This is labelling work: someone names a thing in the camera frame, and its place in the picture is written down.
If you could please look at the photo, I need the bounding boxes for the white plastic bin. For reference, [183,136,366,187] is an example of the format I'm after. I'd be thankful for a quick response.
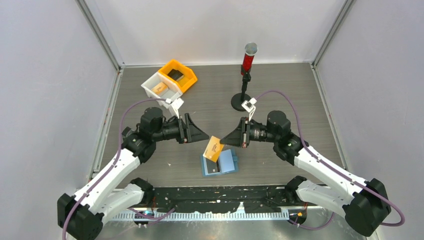
[141,71,183,109]

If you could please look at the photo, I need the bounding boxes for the tan card in white bin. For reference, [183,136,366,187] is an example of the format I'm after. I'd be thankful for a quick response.
[151,82,168,96]

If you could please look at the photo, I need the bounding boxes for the orange plastic bin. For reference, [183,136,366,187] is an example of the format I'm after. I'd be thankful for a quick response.
[158,59,198,94]

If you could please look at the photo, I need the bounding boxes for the tan credit card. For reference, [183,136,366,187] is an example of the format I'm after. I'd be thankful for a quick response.
[202,136,224,163]

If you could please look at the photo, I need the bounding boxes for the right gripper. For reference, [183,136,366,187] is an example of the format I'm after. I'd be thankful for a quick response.
[221,117,279,148]

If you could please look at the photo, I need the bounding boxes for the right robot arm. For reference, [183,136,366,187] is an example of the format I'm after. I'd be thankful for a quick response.
[220,110,392,237]

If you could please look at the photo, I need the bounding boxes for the clear plastic holder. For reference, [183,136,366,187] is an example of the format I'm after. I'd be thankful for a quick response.
[121,127,138,143]

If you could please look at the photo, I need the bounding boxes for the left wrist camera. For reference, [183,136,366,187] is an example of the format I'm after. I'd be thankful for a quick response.
[165,97,184,118]

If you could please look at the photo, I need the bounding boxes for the red microphone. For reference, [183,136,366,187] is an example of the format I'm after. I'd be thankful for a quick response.
[241,42,258,75]

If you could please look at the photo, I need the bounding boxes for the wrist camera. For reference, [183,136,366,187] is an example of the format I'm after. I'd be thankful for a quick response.
[165,97,184,118]
[241,97,257,121]

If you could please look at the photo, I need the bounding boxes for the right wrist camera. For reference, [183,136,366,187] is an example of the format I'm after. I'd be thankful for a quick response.
[241,97,257,121]

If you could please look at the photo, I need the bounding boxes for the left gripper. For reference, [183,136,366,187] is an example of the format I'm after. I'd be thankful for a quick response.
[152,113,209,144]

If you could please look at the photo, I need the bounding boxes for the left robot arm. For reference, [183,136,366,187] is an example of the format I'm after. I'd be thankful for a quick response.
[57,107,209,240]

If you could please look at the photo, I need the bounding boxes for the blue leather card holder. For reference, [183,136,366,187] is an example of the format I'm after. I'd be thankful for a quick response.
[200,149,239,177]

